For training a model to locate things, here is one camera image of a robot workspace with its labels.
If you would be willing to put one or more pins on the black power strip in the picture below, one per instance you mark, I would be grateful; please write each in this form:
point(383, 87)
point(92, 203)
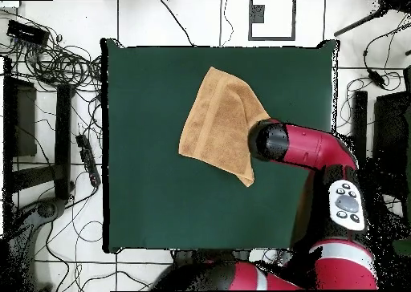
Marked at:
point(88, 158)

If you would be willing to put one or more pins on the black metal frame stand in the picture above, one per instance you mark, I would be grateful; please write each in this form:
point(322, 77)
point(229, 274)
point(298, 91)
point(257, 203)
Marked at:
point(391, 134)
point(62, 138)

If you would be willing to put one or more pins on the grey black chair base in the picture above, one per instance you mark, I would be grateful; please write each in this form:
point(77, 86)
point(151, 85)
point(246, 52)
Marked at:
point(45, 210)

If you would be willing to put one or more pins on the dark green table cloth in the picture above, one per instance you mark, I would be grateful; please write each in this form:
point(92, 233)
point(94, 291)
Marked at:
point(144, 80)

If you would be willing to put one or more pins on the black power adapter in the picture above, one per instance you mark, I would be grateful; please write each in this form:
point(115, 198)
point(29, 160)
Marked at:
point(376, 78)

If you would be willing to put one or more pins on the black network switch box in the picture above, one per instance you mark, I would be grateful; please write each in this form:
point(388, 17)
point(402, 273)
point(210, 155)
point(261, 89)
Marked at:
point(27, 32)

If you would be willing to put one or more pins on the grey square floor frame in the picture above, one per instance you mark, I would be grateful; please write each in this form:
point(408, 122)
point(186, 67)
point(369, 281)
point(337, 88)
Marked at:
point(250, 19)

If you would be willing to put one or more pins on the orange terry towel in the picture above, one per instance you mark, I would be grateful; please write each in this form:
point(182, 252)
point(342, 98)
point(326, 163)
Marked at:
point(218, 122)

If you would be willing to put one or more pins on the dark green floor object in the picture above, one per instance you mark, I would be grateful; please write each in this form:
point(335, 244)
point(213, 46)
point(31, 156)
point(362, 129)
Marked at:
point(403, 247)

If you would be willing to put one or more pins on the black tripod pole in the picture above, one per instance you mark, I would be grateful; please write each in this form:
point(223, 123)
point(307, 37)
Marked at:
point(359, 24)

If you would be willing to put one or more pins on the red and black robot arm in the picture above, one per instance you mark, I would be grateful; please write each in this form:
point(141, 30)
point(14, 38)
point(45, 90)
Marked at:
point(305, 147)

